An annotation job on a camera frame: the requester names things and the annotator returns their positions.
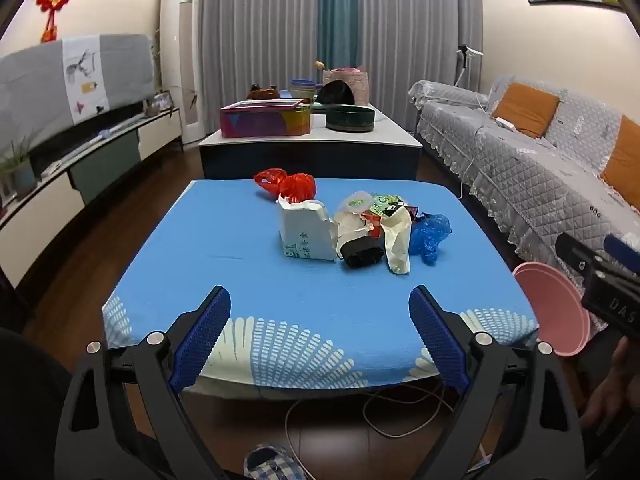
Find green panda snack packet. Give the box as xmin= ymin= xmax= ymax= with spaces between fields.
xmin=369 ymin=194 xmax=405 ymax=217

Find covered television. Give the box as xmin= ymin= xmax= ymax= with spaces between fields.
xmin=1 ymin=34 xmax=155 ymax=155

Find teal curtain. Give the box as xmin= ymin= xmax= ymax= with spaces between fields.
xmin=317 ymin=0 xmax=360 ymax=70

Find clear plastic lid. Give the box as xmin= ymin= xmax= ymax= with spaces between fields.
xmin=338 ymin=191 xmax=373 ymax=214

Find person's right hand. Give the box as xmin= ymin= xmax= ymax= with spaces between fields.
xmin=579 ymin=336 xmax=640 ymax=427

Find blue patterned table cloth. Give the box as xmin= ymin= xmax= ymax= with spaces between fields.
xmin=102 ymin=179 xmax=538 ymax=390

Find white tv cabinet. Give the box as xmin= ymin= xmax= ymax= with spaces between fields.
xmin=1 ymin=108 xmax=182 ymax=287

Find grey quilted sofa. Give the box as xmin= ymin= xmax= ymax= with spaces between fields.
xmin=406 ymin=75 xmax=640 ymax=331

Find red plastic bag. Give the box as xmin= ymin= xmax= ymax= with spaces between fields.
xmin=254 ymin=168 xmax=317 ymax=204

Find blue plastic bag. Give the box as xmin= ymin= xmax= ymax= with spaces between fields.
xmin=409 ymin=214 xmax=452 ymax=264

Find cream plastic bag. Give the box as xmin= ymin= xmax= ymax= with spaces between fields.
xmin=381 ymin=207 xmax=411 ymax=275

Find white floor lamp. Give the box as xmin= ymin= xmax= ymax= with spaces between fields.
xmin=454 ymin=44 xmax=484 ymax=87

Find orange cushion far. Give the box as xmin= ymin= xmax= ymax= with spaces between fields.
xmin=492 ymin=82 xmax=560 ymax=139

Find orange cushion near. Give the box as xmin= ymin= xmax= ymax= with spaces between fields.
xmin=601 ymin=116 xmax=640 ymax=209

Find white torn paper carton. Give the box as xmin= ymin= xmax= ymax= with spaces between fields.
xmin=277 ymin=197 xmax=337 ymax=261

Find small photo frame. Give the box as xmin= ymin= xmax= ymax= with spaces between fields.
xmin=150 ymin=91 xmax=174 ymax=112

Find orange cushion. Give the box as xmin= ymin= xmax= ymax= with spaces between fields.
xmin=601 ymin=116 xmax=640 ymax=209
xmin=492 ymin=82 xmax=560 ymax=139

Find grey curtain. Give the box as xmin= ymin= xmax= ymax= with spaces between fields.
xmin=200 ymin=0 xmax=483 ymax=131

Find pink black snack wrapper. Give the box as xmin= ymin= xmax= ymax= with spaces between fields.
xmin=399 ymin=203 xmax=419 ymax=222

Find colourful rectangular tin box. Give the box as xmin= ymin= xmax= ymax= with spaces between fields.
xmin=220 ymin=99 xmax=311 ymax=139

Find white standing air conditioner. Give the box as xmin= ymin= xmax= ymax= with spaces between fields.
xmin=158 ymin=0 xmax=205 ymax=144

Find dark green round tin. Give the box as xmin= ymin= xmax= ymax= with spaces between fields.
xmin=326 ymin=104 xmax=375 ymax=133

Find small potted plant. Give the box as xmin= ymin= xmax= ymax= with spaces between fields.
xmin=1 ymin=136 xmax=37 ymax=200

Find pink trash bin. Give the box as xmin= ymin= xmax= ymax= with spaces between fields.
xmin=513 ymin=262 xmax=591 ymax=358

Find brown teapot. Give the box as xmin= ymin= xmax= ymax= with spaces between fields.
xmin=247 ymin=84 xmax=280 ymax=100

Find blue checked slipper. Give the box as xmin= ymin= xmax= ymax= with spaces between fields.
xmin=243 ymin=444 xmax=307 ymax=480

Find stacked coloured bowls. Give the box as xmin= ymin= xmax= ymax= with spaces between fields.
xmin=288 ymin=78 xmax=317 ymax=103

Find white coffee table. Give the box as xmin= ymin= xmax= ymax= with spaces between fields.
xmin=198 ymin=106 xmax=422 ymax=180

